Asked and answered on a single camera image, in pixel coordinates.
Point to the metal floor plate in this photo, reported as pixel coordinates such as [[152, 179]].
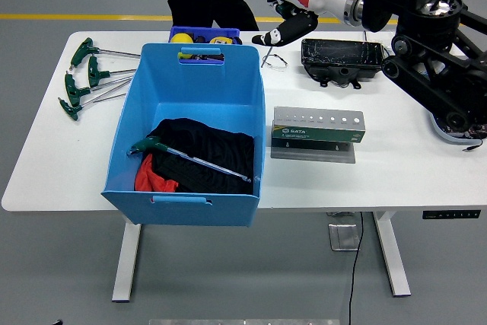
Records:
[[344, 237]]

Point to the yellow tape measure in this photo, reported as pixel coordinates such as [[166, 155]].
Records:
[[220, 40]]

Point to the black cloth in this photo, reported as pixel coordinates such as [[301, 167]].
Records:
[[213, 150]]

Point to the yellow ball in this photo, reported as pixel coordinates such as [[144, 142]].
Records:
[[182, 38]]

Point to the red cloth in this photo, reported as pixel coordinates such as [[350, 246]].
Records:
[[148, 180]]

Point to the black part in bin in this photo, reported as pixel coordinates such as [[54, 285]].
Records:
[[200, 39]]

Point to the large light blue plastic box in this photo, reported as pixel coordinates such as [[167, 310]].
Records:
[[190, 85]]

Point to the oval blue white device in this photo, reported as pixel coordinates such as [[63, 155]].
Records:
[[441, 135]]

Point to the small dark blue bin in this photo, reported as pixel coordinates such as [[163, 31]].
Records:
[[205, 30]]

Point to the black plastic housing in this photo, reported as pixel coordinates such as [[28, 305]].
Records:
[[331, 53]]

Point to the white table leg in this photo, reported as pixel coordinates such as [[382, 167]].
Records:
[[127, 260], [392, 256]]

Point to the black table control panel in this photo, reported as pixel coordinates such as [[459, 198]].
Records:
[[451, 214]]

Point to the green grey wrench stand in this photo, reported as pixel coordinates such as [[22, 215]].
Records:
[[316, 134]]

